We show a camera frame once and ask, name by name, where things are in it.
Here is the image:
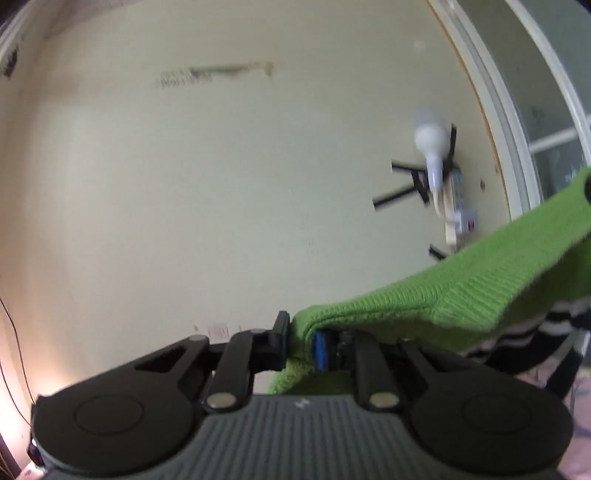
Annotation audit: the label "thin wall cable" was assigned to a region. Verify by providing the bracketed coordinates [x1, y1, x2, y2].
[0, 297, 36, 407]

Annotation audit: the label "black tape strips on wall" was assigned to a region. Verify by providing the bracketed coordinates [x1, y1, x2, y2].
[372, 123, 461, 262]

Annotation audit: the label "green navy striped knit sweater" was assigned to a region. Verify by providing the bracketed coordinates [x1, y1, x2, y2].
[270, 169, 590, 395]

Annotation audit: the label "white light bulb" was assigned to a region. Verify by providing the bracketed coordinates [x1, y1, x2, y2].
[414, 121, 451, 192]

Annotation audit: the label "white window frame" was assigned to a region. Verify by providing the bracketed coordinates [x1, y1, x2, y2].
[430, 1, 590, 218]

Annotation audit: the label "white power strip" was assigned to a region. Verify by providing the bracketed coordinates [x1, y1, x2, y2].
[433, 169, 478, 251]

